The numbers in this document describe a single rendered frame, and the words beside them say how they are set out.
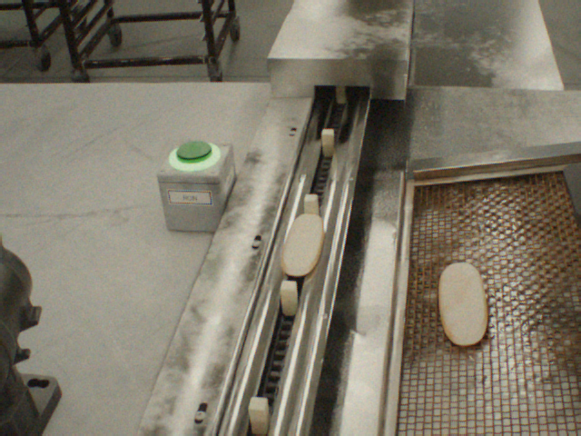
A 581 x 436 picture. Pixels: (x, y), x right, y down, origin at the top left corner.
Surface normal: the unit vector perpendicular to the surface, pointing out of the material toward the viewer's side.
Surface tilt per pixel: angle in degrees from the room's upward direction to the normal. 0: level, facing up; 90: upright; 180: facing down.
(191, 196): 90
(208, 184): 90
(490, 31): 0
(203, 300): 0
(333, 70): 90
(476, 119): 0
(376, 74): 90
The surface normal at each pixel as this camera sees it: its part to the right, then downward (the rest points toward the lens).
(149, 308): -0.07, -0.81
